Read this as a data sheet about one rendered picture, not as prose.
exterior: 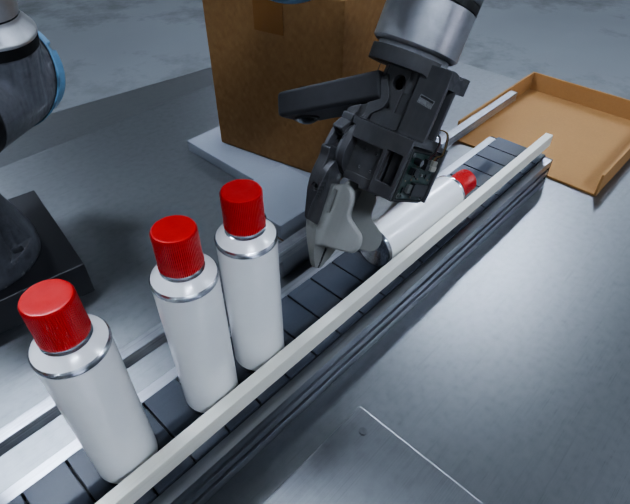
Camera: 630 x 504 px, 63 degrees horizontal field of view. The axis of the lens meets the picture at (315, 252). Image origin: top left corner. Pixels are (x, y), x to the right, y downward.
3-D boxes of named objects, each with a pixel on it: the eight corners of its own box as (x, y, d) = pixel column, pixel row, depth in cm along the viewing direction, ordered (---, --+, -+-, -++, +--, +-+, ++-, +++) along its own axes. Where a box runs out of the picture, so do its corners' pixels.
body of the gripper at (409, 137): (383, 208, 42) (445, 61, 38) (308, 169, 46) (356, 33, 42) (423, 210, 48) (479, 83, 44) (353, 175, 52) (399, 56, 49)
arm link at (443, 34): (374, -22, 41) (418, 11, 48) (354, 36, 43) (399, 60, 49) (455, -3, 37) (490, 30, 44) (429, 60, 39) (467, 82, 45)
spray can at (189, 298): (207, 427, 46) (162, 264, 33) (174, 393, 49) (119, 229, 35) (250, 391, 49) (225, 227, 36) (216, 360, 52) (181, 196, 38)
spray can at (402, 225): (391, 241, 58) (487, 171, 68) (357, 221, 60) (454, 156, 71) (387, 274, 61) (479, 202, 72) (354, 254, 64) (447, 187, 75)
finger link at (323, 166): (307, 224, 46) (342, 130, 43) (294, 217, 47) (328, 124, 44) (336, 224, 50) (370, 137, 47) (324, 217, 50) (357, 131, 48)
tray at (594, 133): (595, 196, 81) (604, 175, 79) (454, 140, 95) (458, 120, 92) (656, 129, 98) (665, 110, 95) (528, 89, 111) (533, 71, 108)
